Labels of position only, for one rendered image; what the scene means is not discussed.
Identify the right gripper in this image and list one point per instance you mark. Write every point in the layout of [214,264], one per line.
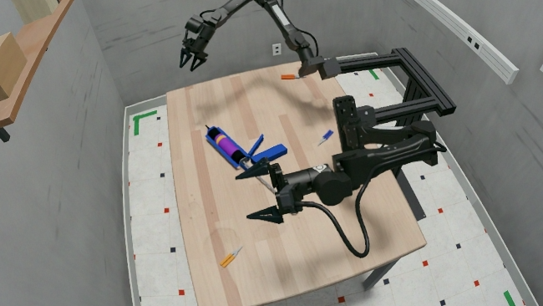
[197,47]

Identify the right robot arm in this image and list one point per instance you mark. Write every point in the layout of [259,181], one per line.
[294,39]

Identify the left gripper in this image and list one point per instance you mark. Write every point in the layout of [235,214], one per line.
[278,181]

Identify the black and purple cylinder with yellow stripe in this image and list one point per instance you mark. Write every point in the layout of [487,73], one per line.
[228,147]

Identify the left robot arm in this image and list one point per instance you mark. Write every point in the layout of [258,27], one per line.
[333,186]

